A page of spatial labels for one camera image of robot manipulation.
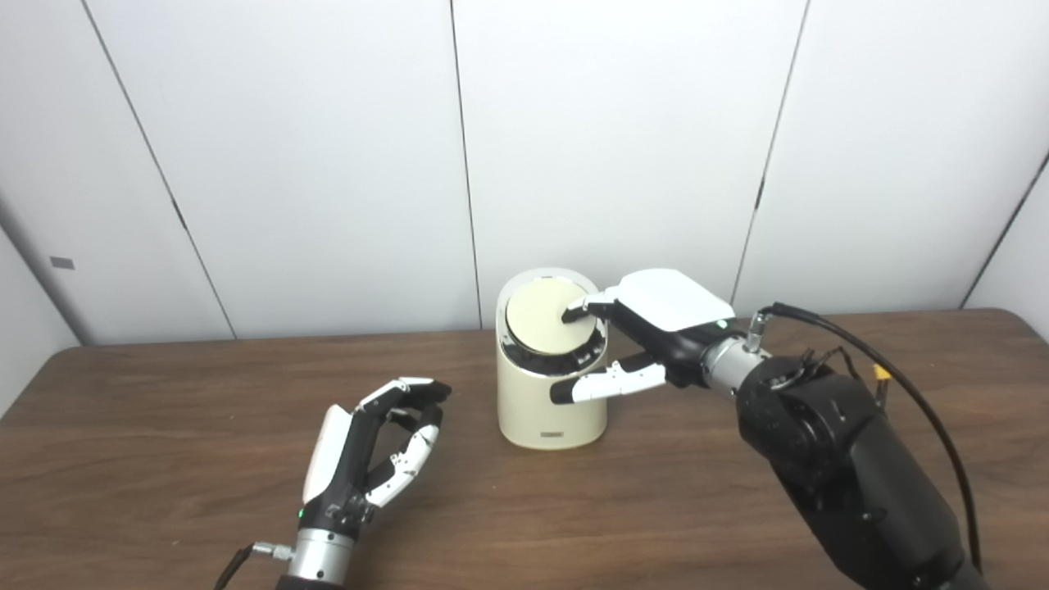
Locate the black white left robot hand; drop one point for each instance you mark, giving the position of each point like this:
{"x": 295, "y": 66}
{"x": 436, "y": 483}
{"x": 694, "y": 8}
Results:
{"x": 340, "y": 467}

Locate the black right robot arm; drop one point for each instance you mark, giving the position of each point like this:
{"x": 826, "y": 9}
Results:
{"x": 852, "y": 467}

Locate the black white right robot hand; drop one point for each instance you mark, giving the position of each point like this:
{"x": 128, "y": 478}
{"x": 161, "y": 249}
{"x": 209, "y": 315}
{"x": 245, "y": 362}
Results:
{"x": 672, "y": 303}

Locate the cream-colored lidded bin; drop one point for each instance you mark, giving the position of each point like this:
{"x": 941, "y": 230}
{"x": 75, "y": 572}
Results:
{"x": 541, "y": 410}

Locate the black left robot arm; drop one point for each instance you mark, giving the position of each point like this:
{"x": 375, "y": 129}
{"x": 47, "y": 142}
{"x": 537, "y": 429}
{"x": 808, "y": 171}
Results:
{"x": 320, "y": 561}

